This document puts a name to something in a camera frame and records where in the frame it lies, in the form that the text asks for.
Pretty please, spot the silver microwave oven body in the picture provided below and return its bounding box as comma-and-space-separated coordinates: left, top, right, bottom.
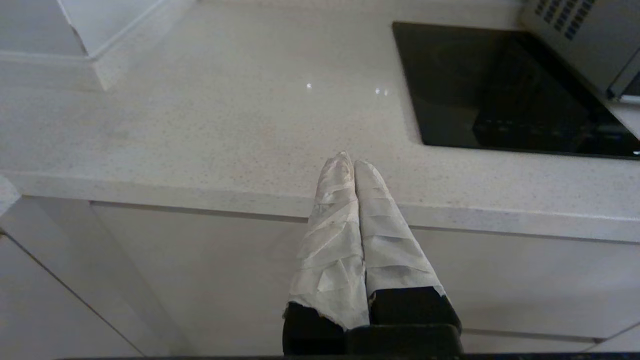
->
517, 0, 640, 98

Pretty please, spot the white cabinet door panel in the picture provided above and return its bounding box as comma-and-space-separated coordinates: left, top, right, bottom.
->
0, 196, 193, 360

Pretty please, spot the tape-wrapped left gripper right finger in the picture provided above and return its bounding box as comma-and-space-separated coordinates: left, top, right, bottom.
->
354, 160, 462, 332

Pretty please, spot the black glass induction cooktop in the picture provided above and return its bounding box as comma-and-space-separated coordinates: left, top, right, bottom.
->
392, 21, 640, 161

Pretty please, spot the white cabinet drawer front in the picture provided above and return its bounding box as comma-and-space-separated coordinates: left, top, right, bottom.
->
460, 322, 640, 360
90, 201, 640, 342

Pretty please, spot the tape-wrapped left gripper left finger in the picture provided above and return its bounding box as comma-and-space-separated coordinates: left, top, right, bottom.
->
282, 151, 371, 356

